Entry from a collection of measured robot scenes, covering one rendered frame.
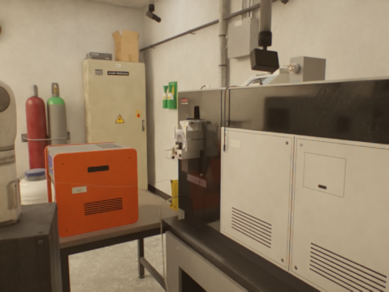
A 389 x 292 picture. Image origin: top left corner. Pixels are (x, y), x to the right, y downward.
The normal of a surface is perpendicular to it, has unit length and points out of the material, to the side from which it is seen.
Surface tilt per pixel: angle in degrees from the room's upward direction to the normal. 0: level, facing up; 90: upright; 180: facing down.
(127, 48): 90
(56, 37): 90
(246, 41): 90
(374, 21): 90
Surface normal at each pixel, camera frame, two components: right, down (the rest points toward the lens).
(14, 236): 0.00, -0.99
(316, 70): 0.51, 0.11
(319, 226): -0.86, 0.07
